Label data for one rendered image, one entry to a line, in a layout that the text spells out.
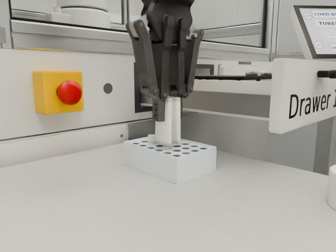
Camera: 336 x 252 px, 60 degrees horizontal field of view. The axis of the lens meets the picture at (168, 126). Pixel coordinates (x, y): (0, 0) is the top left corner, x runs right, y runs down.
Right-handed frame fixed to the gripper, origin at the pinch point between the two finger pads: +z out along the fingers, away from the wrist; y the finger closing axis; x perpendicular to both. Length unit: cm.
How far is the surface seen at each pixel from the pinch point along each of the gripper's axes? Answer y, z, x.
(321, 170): 116, 39, 17
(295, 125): 16.9, 1.3, -11.7
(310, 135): 192, 39, 52
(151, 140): -0.4, 3.6, 3.5
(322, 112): 29.2, 0.4, -11.3
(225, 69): 42.2, -7.9, 21.1
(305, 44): 96, -18, 21
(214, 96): 12.3, -2.9, 1.2
